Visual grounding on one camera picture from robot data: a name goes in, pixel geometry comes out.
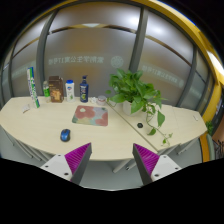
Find small white jar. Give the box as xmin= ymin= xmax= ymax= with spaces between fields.
xmin=97 ymin=95 xmax=106 ymax=105

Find black round desk grommet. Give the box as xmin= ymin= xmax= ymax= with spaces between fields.
xmin=137 ymin=123 xmax=143 ymax=128

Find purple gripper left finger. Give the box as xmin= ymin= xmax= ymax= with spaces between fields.
xmin=42 ymin=143 xmax=92 ymax=185

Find small green bottle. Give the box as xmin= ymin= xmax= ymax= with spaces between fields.
xmin=43 ymin=80 xmax=51 ymax=103

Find floral mouse pad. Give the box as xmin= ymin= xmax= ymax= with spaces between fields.
xmin=72 ymin=105 xmax=108 ymax=126

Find green potted plant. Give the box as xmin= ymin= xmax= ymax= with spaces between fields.
xmin=107 ymin=69 xmax=173 ymax=145

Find small white card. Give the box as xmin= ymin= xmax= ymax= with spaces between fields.
xmin=22 ymin=104 xmax=31 ymax=113

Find blue computer mouse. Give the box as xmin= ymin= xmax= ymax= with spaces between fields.
xmin=60 ymin=129 xmax=71 ymax=142

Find white shampoo bottle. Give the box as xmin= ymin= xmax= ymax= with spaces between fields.
xmin=65 ymin=80 xmax=75 ymax=102

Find dark blue bottle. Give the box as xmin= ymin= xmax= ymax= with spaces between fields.
xmin=80 ymin=75 xmax=89 ymax=103

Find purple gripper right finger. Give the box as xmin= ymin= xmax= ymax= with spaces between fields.
xmin=133 ymin=143 xmax=181 ymax=185

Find green white tube box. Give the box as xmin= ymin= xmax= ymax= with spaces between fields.
xmin=27 ymin=67 xmax=40 ymax=108

